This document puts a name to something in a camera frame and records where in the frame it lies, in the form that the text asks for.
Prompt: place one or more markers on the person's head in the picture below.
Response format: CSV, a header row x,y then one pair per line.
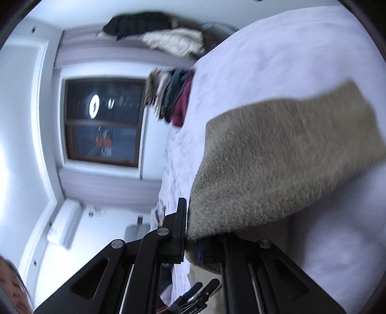
x,y
13,286

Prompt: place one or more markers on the black jacket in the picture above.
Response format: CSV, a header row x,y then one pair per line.
x,y
135,24

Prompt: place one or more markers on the dark wooden framed window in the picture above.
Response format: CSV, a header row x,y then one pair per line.
x,y
105,120

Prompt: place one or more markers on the grey pleated curtain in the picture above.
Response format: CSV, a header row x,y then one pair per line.
x,y
120,51
114,187

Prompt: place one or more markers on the cream puffer jacket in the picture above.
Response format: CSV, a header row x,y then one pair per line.
x,y
175,42

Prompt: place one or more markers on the tan patterned garment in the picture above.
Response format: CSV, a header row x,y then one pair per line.
x,y
155,87

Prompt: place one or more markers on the dark blue garment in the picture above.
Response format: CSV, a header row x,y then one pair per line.
x,y
173,87

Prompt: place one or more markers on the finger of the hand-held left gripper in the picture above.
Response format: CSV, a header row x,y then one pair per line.
x,y
209,289
193,291

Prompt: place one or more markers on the wall socket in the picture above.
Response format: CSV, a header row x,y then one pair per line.
x,y
96,212

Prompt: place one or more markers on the lavender fleece blanket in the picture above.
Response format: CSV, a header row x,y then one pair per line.
x,y
271,60

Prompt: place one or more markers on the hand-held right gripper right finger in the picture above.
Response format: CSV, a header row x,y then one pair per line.
x,y
200,252

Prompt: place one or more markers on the brown knit sweater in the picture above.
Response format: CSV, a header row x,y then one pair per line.
x,y
271,157

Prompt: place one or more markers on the pale pink cloth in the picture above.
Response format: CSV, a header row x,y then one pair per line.
x,y
158,214

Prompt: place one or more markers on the red cartoon window decoration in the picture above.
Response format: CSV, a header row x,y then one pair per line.
x,y
105,144

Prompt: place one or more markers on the white air conditioner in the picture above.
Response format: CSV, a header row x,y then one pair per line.
x,y
68,223

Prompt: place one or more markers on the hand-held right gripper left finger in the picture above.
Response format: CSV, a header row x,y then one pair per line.
x,y
178,235

